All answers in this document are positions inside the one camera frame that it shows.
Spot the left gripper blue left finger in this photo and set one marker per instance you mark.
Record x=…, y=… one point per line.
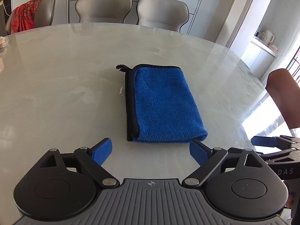
x=90, y=162

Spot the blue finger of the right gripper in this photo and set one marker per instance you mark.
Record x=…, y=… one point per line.
x=265, y=141

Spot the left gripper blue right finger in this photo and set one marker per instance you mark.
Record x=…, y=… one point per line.
x=209, y=161

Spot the blue grey microfiber towel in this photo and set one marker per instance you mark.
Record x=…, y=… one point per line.
x=159, y=105

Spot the person's right hand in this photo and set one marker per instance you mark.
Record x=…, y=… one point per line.
x=289, y=201

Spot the brown leather chair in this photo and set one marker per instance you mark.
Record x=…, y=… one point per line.
x=284, y=91

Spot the white kettle jug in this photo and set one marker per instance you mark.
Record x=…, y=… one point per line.
x=267, y=36

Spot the wrapped snacks bag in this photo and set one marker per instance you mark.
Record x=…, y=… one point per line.
x=3, y=42

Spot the beige dining chair right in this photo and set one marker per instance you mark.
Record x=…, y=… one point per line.
x=162, y=14

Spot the beige dining chair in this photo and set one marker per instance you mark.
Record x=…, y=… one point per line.
x=162, y=14
x=107, y=11

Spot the beige dining chair left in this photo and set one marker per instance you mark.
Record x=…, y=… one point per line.
x=107, y=11

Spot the chair with red cloth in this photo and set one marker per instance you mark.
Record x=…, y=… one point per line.
x=43, y=17

